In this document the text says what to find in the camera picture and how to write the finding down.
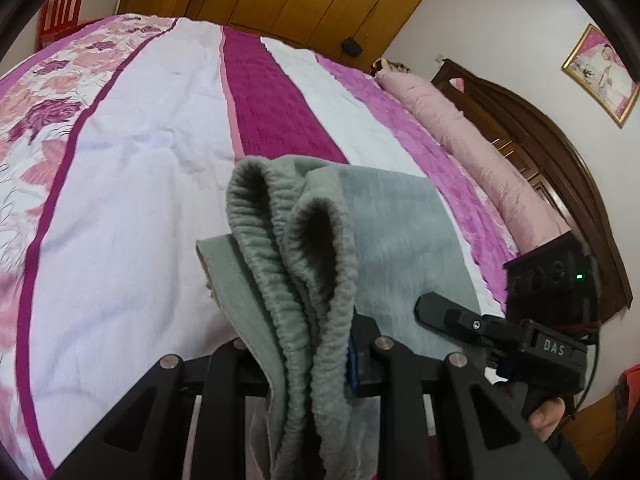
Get dark wooden headboard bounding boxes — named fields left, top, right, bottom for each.
left=431, top=58, right=633, bottom=323

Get pink bolster pillow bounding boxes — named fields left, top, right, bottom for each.
left=375, top=67, right=573, bottom=256

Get grey fleece pants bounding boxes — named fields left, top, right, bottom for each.
left=195, top=156, right=483, bottom=480

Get framed wall picture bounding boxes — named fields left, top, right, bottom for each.
left=561, top=23, right=640, bottom=128

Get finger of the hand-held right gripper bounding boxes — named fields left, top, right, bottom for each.
left=416, top=292, right=526, bottom=354

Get wooden wardrobe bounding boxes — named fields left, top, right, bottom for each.
left=115, top=0, right=456, bottom=53

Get red wooden chair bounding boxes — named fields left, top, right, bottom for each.
left=37, top=0, right=88, bottom=51

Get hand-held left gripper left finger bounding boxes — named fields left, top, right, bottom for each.
left=50, top=337, right=271, bottom=480

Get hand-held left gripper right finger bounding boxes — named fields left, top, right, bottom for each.
left=345, top=315, right=573, bottom=480

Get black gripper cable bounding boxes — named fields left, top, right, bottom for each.
left=572, top=337, right=601, bottom=411

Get pink floral bedspread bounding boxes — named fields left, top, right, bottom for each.
left=0, top=12, right=523, bottom=480

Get person's right hand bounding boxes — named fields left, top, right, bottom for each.
left=527, top=397, right=567, bottom=433

